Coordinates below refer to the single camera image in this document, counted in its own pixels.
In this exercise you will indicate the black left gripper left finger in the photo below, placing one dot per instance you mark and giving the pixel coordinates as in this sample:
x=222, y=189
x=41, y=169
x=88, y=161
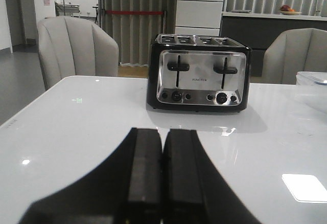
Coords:
x=124, y=188

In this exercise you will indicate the beige armchair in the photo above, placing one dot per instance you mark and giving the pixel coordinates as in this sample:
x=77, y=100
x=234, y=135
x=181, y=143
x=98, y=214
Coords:
x=71, y=46
x=294, y=51

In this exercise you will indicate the white refrigerator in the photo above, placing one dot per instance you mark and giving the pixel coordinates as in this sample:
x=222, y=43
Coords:
x=198, y=17

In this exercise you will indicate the red barrier tape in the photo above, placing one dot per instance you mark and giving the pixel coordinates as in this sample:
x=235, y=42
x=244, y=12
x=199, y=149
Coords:
x=134, y=12

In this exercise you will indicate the grey curtain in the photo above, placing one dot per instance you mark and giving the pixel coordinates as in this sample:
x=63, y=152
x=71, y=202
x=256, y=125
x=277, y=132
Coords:
x=134, y=33

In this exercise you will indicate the metal cart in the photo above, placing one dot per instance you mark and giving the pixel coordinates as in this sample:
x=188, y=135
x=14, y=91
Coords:
x=69, y=9

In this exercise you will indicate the chrome faucet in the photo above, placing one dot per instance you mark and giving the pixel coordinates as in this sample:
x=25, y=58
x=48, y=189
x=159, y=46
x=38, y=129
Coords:
x=318, y=7

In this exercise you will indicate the beige armchair on right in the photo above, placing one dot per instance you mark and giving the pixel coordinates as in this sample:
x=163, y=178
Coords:
x=294, y=51

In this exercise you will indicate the fruit plate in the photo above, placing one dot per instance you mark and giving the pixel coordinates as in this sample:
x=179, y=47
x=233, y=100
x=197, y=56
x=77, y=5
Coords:
x=287, y=10

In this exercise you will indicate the beige armchair on left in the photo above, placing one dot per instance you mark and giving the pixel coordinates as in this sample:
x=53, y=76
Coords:
x=71, y=46

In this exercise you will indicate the clear plastic container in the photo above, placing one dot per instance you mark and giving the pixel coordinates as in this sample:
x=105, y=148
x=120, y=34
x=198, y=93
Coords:
x=311, y=89

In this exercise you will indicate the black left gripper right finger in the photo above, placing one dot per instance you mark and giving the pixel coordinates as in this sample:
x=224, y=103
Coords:
x=193, y=189

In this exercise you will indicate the dark kitchen counter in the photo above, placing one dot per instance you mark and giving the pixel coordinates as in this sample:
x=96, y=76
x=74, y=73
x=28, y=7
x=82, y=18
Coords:
x=258, y=31

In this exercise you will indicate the black and chrome toaster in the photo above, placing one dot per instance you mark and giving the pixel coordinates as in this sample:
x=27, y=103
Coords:
x=198, y=73

